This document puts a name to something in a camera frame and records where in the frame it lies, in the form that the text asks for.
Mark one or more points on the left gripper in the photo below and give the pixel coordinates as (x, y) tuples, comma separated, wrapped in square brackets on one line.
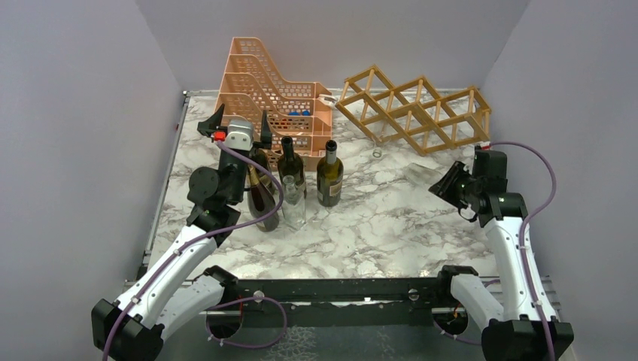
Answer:
[(211, 126)]

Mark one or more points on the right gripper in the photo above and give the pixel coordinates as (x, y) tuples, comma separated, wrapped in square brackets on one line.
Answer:
[(444, 188)]

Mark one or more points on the dark green wine bottle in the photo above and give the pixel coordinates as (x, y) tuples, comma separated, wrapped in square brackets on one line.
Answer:
[(291, 163)]

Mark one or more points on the red bottle gold cap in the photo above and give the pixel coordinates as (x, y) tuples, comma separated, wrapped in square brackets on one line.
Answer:
[(261, 202)]

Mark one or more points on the green bottle silver cap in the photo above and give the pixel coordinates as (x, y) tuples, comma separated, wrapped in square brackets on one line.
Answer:
[(330, 171)]

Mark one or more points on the dark bottle brown label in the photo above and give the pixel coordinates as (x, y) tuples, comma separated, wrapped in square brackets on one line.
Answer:
[(259, 156)]

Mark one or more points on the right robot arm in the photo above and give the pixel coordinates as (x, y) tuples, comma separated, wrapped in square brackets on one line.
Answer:
[(523, 325)]

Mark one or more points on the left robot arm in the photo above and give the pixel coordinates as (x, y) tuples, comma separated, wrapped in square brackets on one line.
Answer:
[(136, 325)]

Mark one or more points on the wooden wine rack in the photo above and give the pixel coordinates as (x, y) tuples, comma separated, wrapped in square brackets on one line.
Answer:
[(427, 119)]

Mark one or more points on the peach plastic file organizer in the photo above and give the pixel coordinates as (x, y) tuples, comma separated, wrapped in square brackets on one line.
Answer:
[(251, 84)]

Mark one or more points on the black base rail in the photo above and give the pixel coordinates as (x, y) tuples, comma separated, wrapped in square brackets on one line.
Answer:
[(339, 302)]

